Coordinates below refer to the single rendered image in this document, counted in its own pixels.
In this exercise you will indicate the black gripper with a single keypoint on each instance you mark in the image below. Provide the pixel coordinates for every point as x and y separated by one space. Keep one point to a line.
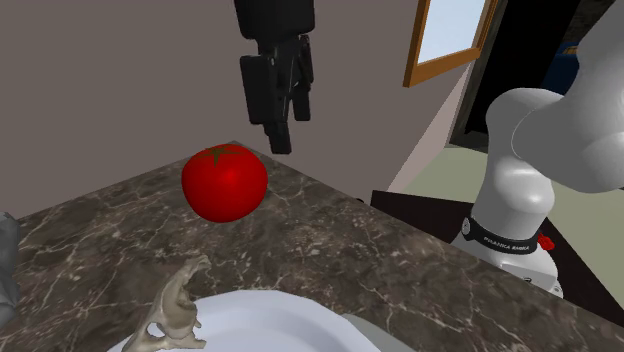
273 17

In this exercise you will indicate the beige dinosaur figure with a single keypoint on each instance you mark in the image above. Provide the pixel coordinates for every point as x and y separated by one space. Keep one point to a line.
173 307

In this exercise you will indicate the wooden framed window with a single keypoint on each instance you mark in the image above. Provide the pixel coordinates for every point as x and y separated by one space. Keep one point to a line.
446 29

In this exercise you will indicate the dark robot stand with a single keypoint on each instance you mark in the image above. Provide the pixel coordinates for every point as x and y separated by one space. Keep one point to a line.
429 214

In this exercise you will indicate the grey lumpy object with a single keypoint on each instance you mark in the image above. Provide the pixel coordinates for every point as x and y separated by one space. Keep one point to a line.
7 273

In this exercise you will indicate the white plate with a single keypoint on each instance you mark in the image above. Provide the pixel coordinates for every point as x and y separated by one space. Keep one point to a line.
273 326

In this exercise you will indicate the red tomato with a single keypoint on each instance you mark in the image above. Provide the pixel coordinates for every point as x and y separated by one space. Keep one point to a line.
224 187

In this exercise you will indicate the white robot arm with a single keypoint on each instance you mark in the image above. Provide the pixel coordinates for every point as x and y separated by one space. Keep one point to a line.
516 190

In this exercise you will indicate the dark doorway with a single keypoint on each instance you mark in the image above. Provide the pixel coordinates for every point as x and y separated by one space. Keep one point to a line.
521 53

